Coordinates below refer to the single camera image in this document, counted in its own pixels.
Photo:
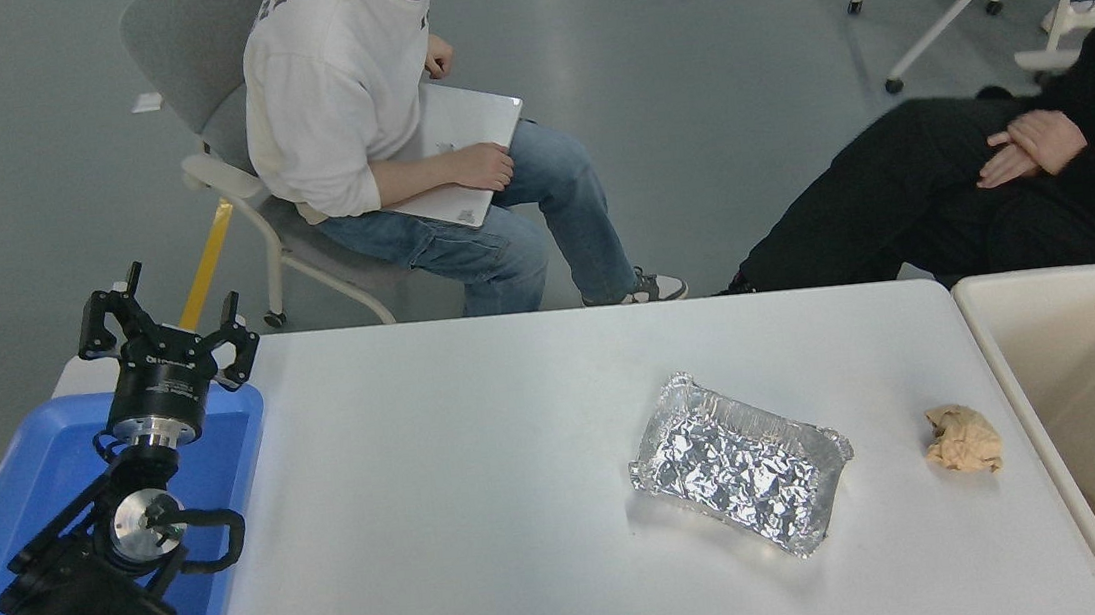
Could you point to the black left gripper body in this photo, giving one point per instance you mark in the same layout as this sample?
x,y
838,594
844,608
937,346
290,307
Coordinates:
x,y
164,382

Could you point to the silver laptop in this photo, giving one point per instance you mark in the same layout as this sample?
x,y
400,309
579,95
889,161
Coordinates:
x,y
469,114

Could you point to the right forearm of person with laptop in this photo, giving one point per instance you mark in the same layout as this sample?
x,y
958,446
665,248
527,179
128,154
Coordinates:
x,y
414,173

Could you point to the right hand of person with laptop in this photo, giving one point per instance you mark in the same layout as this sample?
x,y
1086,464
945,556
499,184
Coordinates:
x,y
486,167

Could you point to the left hand of person with laptop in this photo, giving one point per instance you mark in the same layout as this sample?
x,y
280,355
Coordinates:
x,y
439,57

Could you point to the left hand of person beside bin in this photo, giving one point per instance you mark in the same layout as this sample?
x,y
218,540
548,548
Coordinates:
x,y
1008,168

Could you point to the right hand of person beside bin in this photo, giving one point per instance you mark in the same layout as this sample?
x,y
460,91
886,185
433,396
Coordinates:
x,y
1054,138

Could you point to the blue plastic tray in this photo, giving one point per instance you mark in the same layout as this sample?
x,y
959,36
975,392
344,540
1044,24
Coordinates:
x,y
221,459

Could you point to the white paper scrap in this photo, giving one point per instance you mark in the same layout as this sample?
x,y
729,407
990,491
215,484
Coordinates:
x,y
146,103

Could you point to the person with laptop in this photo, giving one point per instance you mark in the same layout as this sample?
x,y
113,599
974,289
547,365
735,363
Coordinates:
x,y
325,88

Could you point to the silver foil tray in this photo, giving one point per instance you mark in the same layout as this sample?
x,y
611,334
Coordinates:
x,y
739,465

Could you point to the person beside bin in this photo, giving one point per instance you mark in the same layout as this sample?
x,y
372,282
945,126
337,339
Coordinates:
x,y
898,193

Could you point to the crumpled tan paper ball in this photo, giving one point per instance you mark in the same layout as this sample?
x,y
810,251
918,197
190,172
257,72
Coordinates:
x,y
964,441

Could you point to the grey chair with white frame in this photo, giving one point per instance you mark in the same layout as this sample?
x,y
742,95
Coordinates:
x,y
191,50

